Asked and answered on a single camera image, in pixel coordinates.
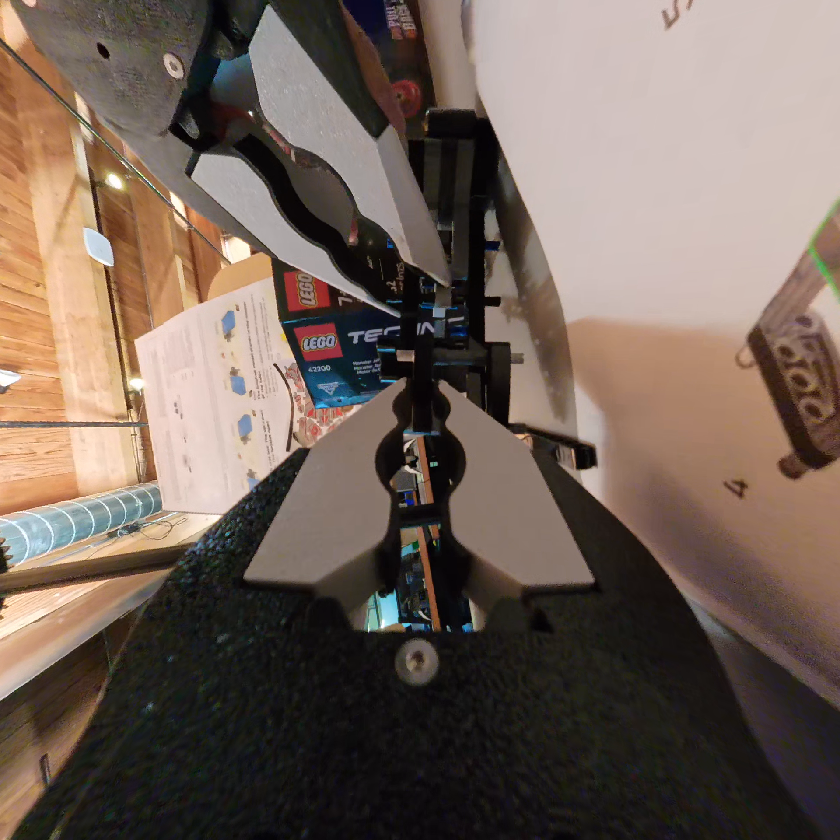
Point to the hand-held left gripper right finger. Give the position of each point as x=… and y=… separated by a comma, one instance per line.
x=518, y=525

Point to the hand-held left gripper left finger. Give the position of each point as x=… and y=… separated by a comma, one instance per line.
x=315, y=518

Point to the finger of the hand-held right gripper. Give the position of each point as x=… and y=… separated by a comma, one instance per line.
x=328, y=111
x=262, y=216

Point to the black grey toy brick chassis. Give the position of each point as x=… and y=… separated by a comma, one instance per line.
x=453, y=170

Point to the wooden display board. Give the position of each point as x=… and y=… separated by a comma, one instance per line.
x=243, y=275

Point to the black toy brick beam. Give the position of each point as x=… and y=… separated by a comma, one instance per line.
x=564, y=449

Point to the red grey sticker sheet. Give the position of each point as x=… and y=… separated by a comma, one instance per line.
x=315, y=426

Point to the black toy set box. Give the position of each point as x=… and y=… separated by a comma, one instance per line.
x=315, y=341

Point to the white printed instruction sheet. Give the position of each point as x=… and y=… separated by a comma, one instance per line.
x=197, y=407

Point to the white ceiling access point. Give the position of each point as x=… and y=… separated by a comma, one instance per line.
x=98, y=246

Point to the white instruction booklet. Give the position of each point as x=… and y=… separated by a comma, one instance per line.
x=656, y=197

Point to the silver ventilation duct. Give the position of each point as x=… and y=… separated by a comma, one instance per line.
x=79, y=522

